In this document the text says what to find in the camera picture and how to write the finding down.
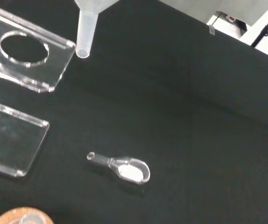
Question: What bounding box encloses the glass weighing funnel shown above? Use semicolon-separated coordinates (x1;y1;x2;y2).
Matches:
86;151;151;186

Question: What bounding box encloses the clear acrylic funnel stand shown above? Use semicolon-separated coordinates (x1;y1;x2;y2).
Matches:
0;7;77;178

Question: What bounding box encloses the glass round-bottom flask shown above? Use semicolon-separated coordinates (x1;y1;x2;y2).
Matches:
19;210;45;224

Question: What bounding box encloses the black bench cloth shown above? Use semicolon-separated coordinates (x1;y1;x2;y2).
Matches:
0;0;268;224

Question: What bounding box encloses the black tripod leg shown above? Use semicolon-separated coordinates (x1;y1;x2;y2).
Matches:
251;4;268;49

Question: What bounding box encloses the cork ring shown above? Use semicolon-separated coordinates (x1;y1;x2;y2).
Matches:
0;207;55;224

